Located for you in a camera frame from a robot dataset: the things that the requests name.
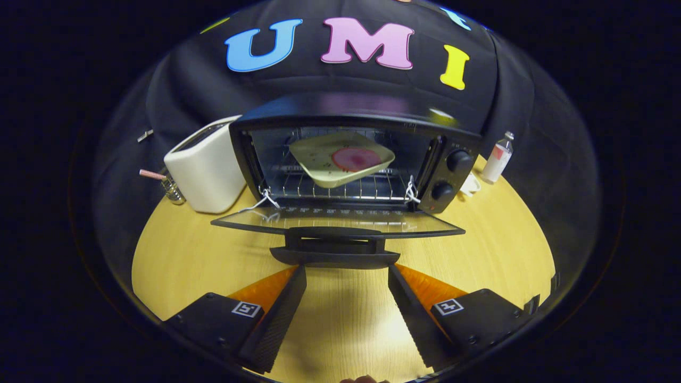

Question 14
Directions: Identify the clear bottle red label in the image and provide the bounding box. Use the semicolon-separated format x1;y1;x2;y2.
481;131;515;185

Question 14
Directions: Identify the pink ham slice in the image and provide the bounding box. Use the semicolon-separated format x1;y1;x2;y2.
331;147;382;172

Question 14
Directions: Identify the cream square plate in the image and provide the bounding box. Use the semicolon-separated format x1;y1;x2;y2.
288;131;396;189

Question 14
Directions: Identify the white divided bean dish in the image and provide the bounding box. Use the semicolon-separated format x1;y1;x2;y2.
459;171;482;198

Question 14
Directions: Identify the white bread toaster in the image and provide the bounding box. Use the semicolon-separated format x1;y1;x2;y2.
163;115;247;214

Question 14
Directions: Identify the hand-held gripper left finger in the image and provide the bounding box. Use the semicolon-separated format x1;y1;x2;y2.
162;264;308;374

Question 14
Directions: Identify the metal mesh holder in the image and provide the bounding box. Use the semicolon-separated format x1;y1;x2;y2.
160;169;187;205

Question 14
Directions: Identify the black toaster oven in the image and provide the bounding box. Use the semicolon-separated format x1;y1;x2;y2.
210;93;485;270

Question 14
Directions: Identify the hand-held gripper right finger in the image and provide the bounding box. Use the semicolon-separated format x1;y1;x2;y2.
387;263;533;370

